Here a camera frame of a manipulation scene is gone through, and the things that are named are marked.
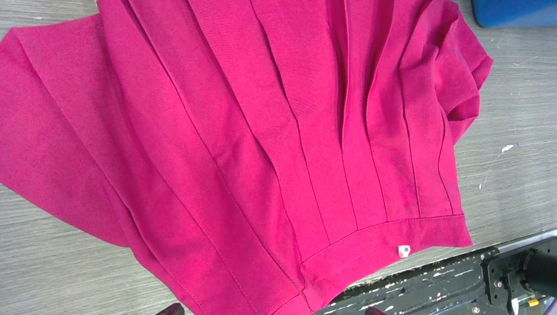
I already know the magenta skirt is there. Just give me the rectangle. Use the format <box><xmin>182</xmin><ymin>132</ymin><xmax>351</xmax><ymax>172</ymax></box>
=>
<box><xmin>1</xmin><ymin>1</ymin><xmax>493</xmax><ymax>314</ymax></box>

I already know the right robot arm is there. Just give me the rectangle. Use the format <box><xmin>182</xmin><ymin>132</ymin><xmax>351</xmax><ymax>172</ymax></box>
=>
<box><xmin>520</xmin><ymin>250</ymin><xmax>556</xmax><ymax>298</ymax></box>

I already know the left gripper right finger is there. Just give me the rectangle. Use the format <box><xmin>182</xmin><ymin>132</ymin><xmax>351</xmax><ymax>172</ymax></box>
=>
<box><xmin>365</xmin><ymin>306</ymin><xmax>386</xmax><ymax>315</ymax></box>

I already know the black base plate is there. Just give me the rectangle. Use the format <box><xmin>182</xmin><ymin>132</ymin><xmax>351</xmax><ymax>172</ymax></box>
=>
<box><xmin>319</xmin><ymin>233</ymin><xmax>556</xmax><ymax>314</ymax></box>

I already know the blue plastic bin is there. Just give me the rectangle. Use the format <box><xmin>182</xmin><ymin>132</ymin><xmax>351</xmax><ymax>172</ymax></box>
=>
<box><xmin>471</xmin><ymin>0</ymin><xmax>556</xmax><ymax>28</ymax></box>

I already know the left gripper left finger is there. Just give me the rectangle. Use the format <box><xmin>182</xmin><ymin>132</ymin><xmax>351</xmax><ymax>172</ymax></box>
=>
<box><xmin>156</xmin><ymin>303</ymin><xmax>185</xmax><ymax>315</ymax></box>

